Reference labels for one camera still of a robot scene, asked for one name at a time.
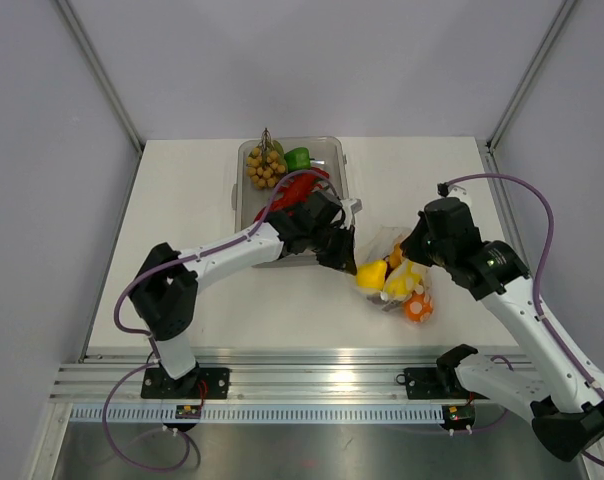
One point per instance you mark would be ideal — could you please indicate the aluminium mounting rail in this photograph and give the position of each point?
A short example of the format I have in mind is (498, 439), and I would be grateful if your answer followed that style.
(257, 376)

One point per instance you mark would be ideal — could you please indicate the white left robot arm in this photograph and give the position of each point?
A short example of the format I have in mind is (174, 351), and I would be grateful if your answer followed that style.
(165, 290)

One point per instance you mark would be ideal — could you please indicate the clear dotted zip top bag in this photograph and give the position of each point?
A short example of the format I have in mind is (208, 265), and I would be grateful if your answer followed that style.
(379, 248)

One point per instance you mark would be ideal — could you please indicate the orange fruit toy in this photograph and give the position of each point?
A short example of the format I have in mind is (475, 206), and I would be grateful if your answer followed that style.
(419, 307)

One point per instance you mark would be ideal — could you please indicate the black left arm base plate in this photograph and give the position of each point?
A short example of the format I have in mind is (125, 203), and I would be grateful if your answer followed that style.
(201, 382)

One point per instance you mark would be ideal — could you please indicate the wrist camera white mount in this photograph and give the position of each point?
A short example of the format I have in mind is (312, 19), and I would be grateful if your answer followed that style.
(456, 191)
(350, 207)

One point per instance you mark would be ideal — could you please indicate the white slotted cable duct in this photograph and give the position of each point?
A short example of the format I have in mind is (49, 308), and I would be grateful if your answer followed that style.
(260, 414)

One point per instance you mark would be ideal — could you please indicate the green grape bunch toy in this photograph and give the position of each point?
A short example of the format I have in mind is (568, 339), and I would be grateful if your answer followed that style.
(265, 164)

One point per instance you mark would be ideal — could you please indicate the left aluminium frame post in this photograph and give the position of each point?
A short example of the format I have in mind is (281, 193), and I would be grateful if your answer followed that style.
(73, 23)

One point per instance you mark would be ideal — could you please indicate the red lobster toy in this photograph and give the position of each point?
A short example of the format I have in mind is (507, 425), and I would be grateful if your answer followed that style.
(298, 188)

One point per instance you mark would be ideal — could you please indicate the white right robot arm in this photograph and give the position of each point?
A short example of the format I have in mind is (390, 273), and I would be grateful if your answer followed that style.
(566, 410)

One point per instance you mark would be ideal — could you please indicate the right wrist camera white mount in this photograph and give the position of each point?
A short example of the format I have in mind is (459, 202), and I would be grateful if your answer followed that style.
(456, 191)

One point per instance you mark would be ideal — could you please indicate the aluminium frame post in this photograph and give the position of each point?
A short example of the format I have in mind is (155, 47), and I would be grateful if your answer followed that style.
(535, 65)
(73, 23)

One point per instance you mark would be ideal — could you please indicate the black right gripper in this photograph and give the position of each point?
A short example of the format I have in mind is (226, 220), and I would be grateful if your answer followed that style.
(411, 245)

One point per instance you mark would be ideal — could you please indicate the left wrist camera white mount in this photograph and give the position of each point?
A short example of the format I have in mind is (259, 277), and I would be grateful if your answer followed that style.
(350, 207)

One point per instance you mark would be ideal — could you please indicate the yellow lemon toy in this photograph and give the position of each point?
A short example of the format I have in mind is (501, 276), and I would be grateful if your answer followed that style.
(372, 275)
(408, 278)

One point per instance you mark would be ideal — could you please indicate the green bell pepper toy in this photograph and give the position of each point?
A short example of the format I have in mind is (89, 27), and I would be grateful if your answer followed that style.
(298, 159)

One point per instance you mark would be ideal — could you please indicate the right aluminium frame post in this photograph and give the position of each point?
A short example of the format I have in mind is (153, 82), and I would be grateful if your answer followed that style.
(535, 65)

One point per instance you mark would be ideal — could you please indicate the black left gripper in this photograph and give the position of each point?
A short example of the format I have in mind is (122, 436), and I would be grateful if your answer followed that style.
(343, 259)

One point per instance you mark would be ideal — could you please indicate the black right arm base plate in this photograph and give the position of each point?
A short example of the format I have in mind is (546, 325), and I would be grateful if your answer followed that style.
(422, 382)

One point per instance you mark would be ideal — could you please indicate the clear plastic food tray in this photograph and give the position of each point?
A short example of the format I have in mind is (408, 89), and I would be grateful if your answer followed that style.
(326, 154)

